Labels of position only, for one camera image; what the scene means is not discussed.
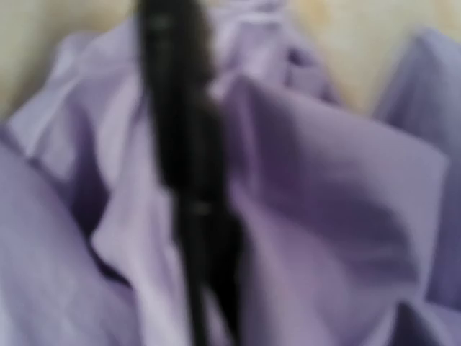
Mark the lilac folding umbrella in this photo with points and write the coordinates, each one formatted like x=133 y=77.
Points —
x=191 y=177

